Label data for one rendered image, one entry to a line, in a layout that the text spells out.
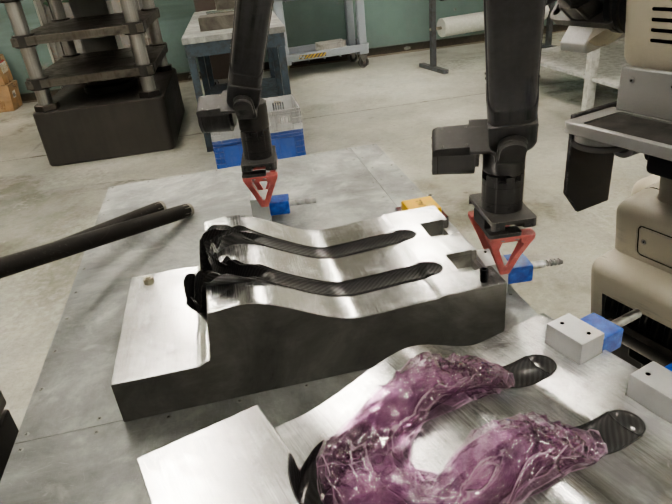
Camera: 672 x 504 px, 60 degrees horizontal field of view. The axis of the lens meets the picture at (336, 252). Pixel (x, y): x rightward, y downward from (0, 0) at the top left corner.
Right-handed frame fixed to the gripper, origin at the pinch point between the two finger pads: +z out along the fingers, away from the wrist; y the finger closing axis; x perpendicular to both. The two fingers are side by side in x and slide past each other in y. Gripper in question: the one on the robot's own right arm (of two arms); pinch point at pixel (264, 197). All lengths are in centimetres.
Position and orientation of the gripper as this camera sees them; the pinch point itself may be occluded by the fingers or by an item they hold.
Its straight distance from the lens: 119.2
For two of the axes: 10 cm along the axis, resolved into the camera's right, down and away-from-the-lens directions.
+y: 0.9, 4.9, -8.7
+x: 9.9, -1.1, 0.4
